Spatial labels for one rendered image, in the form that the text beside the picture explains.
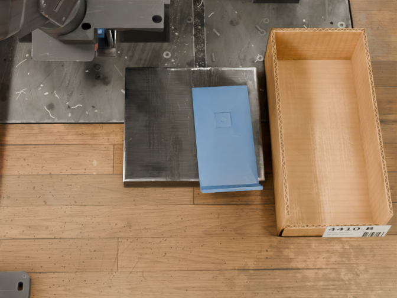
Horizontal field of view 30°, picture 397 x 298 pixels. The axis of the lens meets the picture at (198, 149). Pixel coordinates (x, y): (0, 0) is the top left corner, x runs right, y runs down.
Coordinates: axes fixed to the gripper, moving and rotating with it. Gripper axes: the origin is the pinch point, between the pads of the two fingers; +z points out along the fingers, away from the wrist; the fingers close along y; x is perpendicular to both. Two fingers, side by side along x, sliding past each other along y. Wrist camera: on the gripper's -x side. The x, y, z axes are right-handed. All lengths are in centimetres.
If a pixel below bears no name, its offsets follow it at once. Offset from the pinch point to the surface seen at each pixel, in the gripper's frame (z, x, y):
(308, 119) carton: 5.0, -29.1, -11.6
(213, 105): 4.1, -16.9, -9.8
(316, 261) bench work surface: -3.6, -28.4, -27.9
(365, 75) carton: 1.7, -35.5, -6.1
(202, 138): 1.8, -15.4, -13.7
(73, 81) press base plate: 8.9, 0.9, -6.7
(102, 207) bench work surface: 0.2, -3.4, -21.9
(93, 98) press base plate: 7.6, -1.8, -8.9
